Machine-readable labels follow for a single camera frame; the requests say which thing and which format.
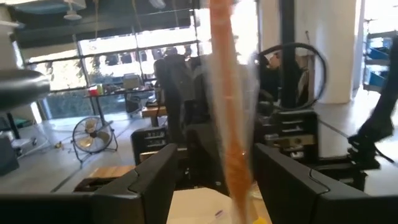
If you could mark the white ceiling lamp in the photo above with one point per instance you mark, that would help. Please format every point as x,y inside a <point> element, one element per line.
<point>72,15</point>

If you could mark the orange toothbrush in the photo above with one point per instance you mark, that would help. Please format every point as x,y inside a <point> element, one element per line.
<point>220,46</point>

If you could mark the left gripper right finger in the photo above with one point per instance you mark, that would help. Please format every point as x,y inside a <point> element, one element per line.
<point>289,196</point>

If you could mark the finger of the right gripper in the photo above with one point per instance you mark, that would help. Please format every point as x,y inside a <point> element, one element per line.
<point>265,132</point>
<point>202,149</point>

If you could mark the wooden side table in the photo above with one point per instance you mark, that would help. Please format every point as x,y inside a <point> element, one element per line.
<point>154,111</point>

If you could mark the white plastic bin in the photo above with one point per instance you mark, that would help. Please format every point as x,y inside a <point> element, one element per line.
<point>192,208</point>

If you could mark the red cup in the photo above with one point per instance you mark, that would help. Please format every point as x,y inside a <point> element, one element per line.
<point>93,91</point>

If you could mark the beige box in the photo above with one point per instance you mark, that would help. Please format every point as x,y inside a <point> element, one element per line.
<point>131,82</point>

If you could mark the black floor fan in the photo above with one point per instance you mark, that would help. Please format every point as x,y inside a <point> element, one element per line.
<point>92,136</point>

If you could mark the shelf with blue bins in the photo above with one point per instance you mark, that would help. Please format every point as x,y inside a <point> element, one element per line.
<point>377,79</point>

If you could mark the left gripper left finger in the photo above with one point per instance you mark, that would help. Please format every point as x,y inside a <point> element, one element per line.
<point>149,199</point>

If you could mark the dark grey rounded object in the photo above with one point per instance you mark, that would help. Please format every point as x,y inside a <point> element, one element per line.
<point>21,90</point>

